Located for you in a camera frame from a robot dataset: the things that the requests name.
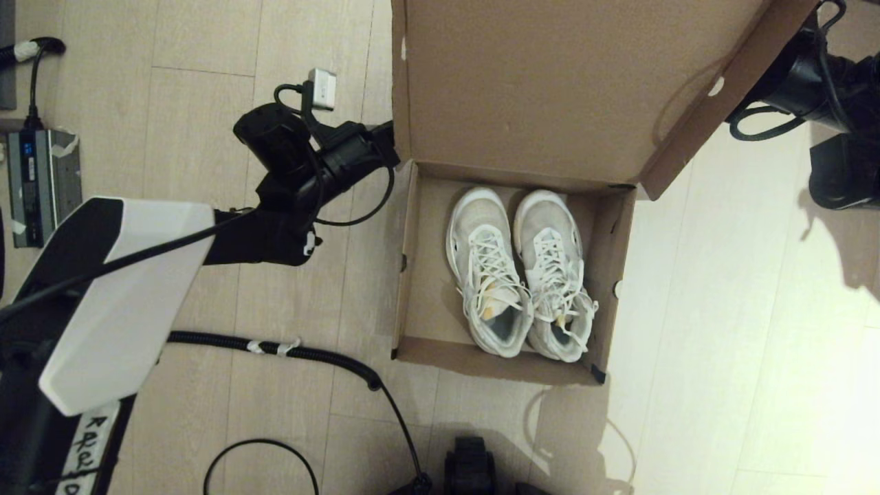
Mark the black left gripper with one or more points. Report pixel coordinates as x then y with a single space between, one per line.
275 137

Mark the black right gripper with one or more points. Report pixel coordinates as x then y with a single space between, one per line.
825 89

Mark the white lace-up sneaker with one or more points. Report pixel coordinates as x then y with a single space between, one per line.
550 220
474 220

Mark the brown cardboard shoe box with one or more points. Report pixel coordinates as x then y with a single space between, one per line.
550 82

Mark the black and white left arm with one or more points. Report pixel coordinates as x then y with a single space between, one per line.
117 309

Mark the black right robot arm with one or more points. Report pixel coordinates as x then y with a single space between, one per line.
845 175

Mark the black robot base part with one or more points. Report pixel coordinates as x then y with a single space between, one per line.
469 467

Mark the white tape wrap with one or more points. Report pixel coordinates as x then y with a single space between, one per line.
256 346

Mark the grey power supply unit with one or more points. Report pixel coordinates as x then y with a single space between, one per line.
41 185

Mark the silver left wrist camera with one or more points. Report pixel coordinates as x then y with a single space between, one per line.
322 89

